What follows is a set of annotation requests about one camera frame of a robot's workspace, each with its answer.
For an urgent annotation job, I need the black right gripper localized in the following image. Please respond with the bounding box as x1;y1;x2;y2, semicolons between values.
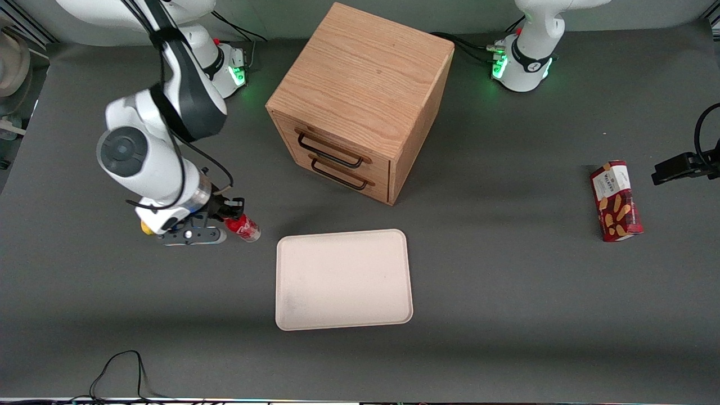
201;193;246;222

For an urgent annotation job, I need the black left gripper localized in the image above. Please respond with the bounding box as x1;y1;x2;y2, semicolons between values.
651;150;720;186

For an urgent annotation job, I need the red coke bottle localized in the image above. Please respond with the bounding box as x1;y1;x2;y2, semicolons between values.
224;214;262;243

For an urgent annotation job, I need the beige rectangular tray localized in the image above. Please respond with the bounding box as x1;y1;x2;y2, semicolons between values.
275;229;414;331

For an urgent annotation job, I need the red shortbread biscuit box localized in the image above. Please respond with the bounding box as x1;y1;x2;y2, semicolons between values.
589;160;644;243

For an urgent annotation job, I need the wooden drawer front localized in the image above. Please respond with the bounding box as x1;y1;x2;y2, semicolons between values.
288;151;390;203
274;114;391;182

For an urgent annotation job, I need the wooden drawer cabinet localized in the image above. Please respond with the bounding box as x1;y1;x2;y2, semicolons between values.
265;2;455;206

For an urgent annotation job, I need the beige round background object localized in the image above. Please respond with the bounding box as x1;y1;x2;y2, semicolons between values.
0;27;32;141

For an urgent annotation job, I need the black looped gripper cable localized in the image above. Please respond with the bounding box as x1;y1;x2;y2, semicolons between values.
694;103;720;165

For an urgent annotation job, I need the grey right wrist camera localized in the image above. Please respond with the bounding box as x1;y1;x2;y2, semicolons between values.
156;223;228;246

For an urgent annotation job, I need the black cable along right arm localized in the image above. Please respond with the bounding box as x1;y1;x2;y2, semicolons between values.
120;0;235;212

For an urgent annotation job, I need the black metal drawer handle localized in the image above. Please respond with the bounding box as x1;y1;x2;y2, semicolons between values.
310;158;370;191
296;132;365;169

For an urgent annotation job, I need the black right arm base cable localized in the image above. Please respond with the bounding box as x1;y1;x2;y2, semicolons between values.
213;8;269;68

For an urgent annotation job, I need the black arm base cable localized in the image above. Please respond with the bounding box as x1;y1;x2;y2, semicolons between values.
213;8;269;68
430;16;526;64

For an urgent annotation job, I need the black cable on table edge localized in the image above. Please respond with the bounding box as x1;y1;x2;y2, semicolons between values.
67;350;169;404

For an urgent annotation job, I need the black left arm base cable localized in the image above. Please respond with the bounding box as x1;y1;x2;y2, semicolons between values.
430;16;526;64

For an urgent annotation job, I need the aluminium frame rail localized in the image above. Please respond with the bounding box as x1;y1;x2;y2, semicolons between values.
0;0;59;48

